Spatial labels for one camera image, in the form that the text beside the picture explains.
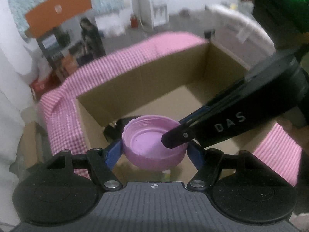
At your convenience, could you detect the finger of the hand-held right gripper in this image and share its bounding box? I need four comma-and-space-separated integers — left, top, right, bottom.
178, 105, 213, 126
161, 78, 285, 149

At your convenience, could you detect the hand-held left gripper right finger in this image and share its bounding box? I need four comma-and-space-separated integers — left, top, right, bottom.
187, 140, 263, 191

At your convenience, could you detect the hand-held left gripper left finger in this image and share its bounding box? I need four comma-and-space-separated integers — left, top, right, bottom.
46, 139, 123, 191

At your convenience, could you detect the purple plastic lid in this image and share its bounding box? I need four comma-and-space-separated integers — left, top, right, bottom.
122, 115, 189, 170

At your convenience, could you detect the brown cardboard box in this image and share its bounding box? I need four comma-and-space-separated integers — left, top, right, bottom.
75, 40, 302, 182

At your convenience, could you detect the pink checkered cloth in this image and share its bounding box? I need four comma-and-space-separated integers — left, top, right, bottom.
39, 31, 303, 186

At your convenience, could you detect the white fluffy blanket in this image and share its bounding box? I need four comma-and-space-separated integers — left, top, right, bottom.
205, 3, 276, 69

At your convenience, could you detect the red box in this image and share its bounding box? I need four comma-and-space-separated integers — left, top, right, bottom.
30, 74, 61, 101

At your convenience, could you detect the printed carton with figure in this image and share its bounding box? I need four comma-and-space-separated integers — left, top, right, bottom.
36, 17, 107, 83

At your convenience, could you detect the white water dispenser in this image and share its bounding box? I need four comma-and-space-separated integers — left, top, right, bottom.
135, 0, 169, 31

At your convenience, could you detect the white curtain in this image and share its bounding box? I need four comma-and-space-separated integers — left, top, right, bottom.
0, 0, 37, 223

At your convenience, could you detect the orange sign board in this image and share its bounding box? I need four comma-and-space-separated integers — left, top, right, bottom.
24, 0, 93, 38

